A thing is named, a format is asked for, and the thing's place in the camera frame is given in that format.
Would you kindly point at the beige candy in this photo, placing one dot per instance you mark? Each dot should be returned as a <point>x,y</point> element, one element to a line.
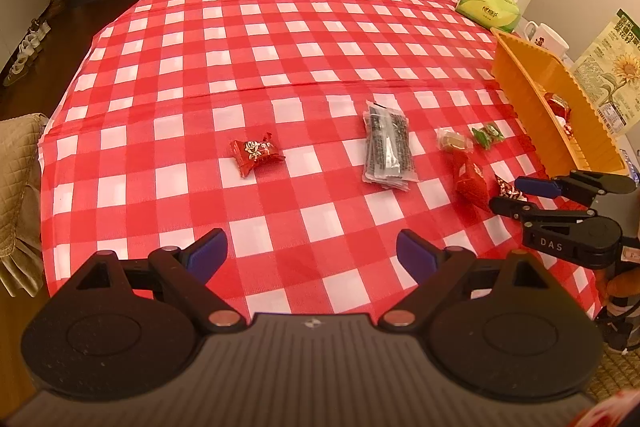
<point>452,141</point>

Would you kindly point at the person's right hand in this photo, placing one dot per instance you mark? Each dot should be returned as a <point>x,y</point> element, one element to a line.
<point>625,286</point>

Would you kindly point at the blue white box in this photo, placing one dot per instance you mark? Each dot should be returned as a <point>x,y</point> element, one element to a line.
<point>631,167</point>

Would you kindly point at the red square snack packet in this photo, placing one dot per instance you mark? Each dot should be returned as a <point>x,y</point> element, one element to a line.
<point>470,179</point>

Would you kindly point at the orange plastic tray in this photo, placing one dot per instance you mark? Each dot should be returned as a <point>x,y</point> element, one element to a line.
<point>530,92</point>

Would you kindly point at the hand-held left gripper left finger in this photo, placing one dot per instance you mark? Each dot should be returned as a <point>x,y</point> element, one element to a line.
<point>207,257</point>

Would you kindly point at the dark red candy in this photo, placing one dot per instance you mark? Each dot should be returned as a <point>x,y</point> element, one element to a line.
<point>509,192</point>

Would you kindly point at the quilted beige chair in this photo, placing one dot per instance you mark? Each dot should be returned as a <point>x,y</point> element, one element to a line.
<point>17,197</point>

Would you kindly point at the pair of light shoes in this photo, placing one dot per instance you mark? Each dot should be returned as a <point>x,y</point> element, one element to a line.
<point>27,52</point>

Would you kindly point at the red candy white print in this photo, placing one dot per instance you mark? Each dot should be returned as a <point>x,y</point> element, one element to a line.
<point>256,152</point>

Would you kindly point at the green tissue pack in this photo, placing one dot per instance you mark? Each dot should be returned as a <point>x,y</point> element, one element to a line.
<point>487,7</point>

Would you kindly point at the clear black-printed packet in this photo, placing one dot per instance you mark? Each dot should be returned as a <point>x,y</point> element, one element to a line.
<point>387,147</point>

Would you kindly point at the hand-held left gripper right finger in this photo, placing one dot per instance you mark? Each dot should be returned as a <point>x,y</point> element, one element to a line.
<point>417,257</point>

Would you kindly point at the green candy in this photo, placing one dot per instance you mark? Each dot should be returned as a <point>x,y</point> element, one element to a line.
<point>487,136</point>

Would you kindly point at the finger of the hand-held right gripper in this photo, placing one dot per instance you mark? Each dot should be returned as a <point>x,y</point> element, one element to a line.
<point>530,209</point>
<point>537,187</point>

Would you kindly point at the red checkered tablecloth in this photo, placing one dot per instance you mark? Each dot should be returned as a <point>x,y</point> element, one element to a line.
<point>300,57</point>

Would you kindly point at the sunflower seed bag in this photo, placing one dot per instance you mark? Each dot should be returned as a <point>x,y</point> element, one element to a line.
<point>615,72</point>

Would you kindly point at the white mug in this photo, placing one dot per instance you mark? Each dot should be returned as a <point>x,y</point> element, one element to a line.
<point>550,39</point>

